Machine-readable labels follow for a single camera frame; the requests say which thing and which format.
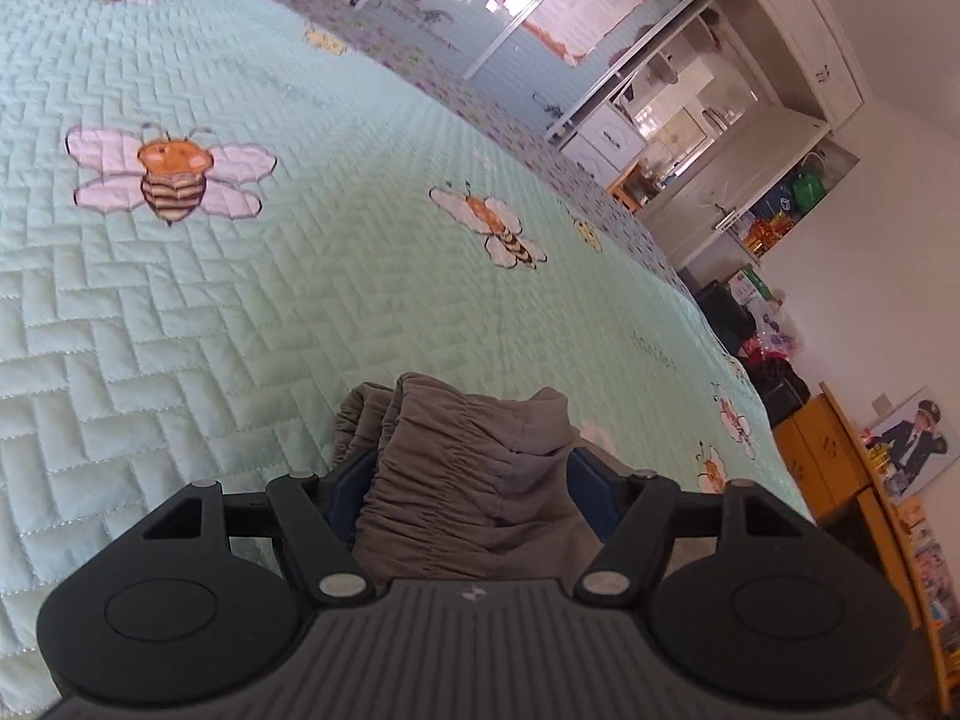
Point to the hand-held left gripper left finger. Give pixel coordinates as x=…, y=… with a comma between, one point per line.
x=346, y=495

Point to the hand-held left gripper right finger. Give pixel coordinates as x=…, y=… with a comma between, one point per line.
x=592, y=484

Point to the grey hooded jacket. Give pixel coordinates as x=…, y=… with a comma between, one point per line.
x=465, y=465

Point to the black bag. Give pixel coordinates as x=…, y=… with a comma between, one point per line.
x=784, y=394
x=727, y=315

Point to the bee print quilted bedspread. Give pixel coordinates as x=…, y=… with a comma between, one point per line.
x=300, y=277

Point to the pile of plastic bags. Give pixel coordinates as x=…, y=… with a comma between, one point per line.
x=772, y=337

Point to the wooden desk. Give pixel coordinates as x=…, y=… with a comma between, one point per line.
x=825, y=465

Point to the green and white box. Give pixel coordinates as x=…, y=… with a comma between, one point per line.
x=750, y=286

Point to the wooden stool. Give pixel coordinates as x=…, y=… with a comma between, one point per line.
x=634, y=187

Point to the portrait photo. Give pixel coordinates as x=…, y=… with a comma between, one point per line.
x=915, y=442

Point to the white room door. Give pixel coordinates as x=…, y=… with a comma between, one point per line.
x=742, y=195

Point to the row of books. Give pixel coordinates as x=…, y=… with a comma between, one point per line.
x=926, y=555

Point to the white drawer cabinet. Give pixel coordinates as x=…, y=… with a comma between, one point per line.
x=604, y=142

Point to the shelf of colourful goods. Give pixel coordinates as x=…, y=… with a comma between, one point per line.
x=795, y=202

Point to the sliding door wardrobe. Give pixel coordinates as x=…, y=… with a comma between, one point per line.
x=525, y=7

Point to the white overhead cabinet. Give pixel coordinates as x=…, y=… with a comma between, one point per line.
x=795, y=22

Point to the wall socket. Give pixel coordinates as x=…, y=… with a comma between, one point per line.
x=885, y=402

